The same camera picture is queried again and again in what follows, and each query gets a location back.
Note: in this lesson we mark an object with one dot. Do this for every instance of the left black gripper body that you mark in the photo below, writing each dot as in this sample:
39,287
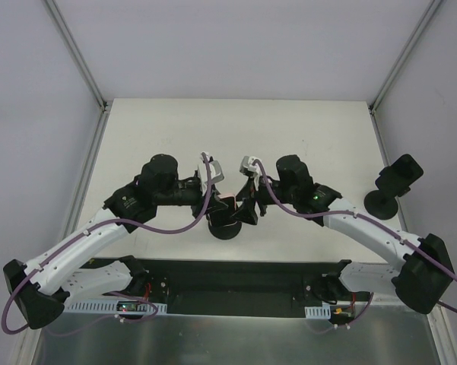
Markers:
206,199

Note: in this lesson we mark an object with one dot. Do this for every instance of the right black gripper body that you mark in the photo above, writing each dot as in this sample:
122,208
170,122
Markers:
255,196

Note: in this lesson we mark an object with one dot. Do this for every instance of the pink case smartphone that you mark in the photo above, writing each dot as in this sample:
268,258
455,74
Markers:
231,210

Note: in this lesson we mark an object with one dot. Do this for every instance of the black round-base phone stand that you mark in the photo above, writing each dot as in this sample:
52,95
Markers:
382,207

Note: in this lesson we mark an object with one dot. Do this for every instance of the black case smartphone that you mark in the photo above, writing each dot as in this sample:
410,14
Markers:
396,179

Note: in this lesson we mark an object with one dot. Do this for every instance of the black gooseneck phone stand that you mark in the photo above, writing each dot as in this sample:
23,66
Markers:
226,232

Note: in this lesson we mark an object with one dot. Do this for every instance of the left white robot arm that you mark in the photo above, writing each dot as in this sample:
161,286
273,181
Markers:
42,288

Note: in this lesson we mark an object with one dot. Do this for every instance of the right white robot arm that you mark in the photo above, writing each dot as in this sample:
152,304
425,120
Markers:
418,270

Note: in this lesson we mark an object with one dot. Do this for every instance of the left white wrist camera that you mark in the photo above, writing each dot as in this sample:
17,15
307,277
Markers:
208,166

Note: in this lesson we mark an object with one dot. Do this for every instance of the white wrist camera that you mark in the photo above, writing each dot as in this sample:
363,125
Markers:
249,168
208,166

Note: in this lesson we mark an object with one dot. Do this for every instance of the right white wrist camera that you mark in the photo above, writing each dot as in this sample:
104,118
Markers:
249,168

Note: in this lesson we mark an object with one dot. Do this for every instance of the left white cable duct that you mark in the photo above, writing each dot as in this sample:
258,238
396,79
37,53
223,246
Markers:
114,306

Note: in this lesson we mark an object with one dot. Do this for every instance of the white cable duct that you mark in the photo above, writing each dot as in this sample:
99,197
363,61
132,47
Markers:
322,312
114,306

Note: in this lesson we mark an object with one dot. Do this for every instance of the right white cable duct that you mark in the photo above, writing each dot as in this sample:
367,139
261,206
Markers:
322,312

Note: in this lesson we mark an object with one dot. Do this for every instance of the left aluminium frame post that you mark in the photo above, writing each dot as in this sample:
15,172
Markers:
67,37

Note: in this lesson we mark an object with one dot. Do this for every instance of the aluminium frame post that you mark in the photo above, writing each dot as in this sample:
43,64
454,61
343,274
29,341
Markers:
406,52
67,37

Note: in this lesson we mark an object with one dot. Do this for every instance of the right aluminium frame post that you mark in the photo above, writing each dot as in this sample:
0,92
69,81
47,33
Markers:
406,52

